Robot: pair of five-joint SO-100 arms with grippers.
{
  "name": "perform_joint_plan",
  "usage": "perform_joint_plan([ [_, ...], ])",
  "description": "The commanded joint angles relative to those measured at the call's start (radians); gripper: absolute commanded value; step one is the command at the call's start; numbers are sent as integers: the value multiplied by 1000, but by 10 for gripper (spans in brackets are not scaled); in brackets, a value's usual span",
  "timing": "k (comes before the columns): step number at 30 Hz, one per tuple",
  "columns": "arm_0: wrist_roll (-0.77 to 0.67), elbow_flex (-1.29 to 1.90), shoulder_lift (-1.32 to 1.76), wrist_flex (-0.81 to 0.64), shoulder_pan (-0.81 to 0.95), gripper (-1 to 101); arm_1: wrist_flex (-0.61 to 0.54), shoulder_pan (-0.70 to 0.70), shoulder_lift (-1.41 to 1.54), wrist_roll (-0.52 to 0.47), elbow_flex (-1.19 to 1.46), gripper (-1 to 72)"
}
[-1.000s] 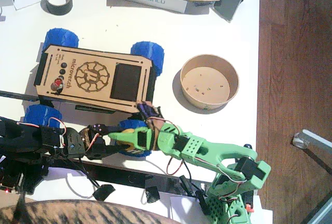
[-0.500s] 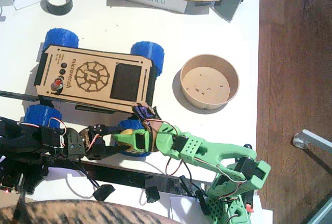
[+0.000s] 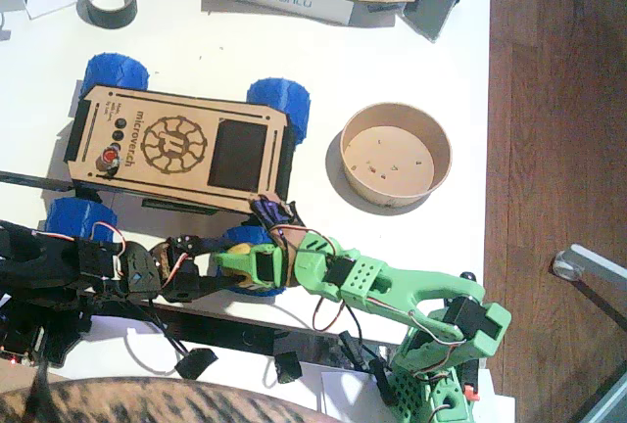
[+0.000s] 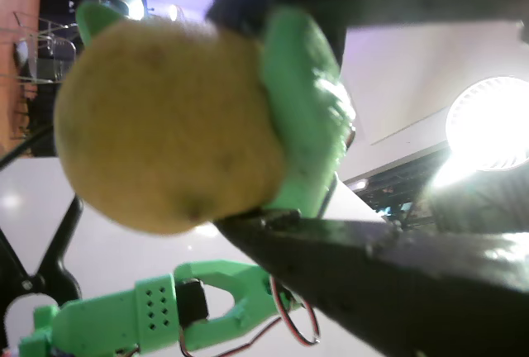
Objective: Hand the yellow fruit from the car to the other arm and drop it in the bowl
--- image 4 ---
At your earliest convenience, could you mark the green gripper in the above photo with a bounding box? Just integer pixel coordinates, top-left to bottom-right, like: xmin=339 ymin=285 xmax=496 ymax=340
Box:
xmin=259 ymin=4 xmax=357 ymax=218

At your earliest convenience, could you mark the small yellow ball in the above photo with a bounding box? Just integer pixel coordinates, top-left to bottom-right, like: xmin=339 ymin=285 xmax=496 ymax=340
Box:
xmin=53 ymin=17 xmax=290 ymax=236

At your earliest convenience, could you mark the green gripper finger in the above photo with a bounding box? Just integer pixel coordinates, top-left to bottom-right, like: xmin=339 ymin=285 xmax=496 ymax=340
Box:
xmin=75 ymin=0 xmax=126 ymax=50

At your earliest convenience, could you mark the black spring clamp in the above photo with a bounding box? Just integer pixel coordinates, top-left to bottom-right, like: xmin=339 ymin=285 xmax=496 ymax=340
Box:
xmin=0 ymin=193 xmax=85 ymax=336

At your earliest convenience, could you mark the wire frame chair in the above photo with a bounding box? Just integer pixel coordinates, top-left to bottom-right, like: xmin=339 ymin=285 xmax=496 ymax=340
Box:
xmin=11 ymin=10 xmax=80 ymax=86

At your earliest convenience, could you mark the round bright ceiling lamp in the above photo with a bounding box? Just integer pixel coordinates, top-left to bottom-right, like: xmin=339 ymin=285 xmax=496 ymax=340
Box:
xmin=445 ymin=75 xmax=529 ymax=173

